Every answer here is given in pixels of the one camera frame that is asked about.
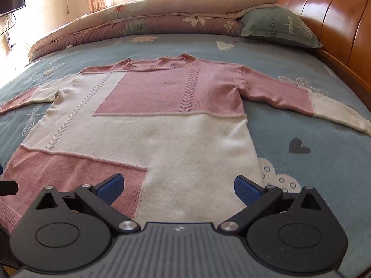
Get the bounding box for folded pink floral quilt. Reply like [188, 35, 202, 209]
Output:
[29, 0, 277, 63]

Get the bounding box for wooden bed headboard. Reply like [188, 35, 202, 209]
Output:
[275, 0, 371, 105]

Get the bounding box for pink and white knit sweater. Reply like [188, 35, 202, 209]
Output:
[0, 53, 371, 234]

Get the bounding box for grey-green printed pillow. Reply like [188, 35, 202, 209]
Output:
[240, 5, 323, 49]

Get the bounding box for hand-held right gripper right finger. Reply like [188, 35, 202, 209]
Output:
[218, 175, 323, 235]

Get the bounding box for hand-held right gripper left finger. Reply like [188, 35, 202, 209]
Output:
[35, 173, 140, 235]

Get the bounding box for blue floral bed sheet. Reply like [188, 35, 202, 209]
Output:
[0, 33, 371, 278]

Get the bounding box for black television cable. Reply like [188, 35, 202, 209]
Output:
[0, 13, 18, 50]

